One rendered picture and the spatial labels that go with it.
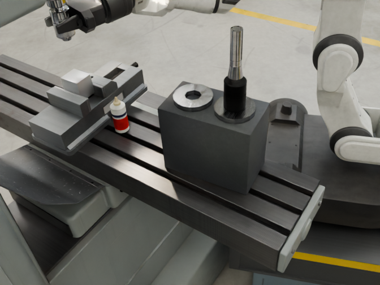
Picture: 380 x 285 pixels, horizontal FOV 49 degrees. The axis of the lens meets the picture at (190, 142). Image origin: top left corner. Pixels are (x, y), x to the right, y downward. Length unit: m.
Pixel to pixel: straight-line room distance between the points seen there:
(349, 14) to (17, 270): 1.06
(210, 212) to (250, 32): 2.80
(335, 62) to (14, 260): 0.98
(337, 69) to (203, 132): 0.55
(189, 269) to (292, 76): 1.79
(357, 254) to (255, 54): 2.08
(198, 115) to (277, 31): 2.80
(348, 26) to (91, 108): 0.75
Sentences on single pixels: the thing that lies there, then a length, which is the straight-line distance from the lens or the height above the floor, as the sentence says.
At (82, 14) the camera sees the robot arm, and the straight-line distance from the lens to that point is 1.04.
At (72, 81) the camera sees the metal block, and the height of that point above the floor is 1.08.
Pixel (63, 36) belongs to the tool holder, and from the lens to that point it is 1.07.
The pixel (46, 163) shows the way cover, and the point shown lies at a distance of 1.24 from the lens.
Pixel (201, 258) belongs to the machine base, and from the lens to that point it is 1.74.
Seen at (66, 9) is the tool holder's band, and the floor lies 1.27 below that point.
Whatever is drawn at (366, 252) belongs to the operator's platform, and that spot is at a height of 0.40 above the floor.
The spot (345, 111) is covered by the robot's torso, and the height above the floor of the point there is 0.81.
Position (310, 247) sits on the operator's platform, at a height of 0.40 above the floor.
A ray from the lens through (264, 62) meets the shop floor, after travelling 3.22.
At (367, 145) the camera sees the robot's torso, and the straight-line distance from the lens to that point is 1.49.
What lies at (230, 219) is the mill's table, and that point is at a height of 0.93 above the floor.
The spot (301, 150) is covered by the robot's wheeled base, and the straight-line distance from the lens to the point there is 1.62.
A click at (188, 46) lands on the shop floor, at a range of 3.44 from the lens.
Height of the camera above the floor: 1.67
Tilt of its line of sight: 42 degrees down
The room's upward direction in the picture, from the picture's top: 4 degrees counter-clockwise
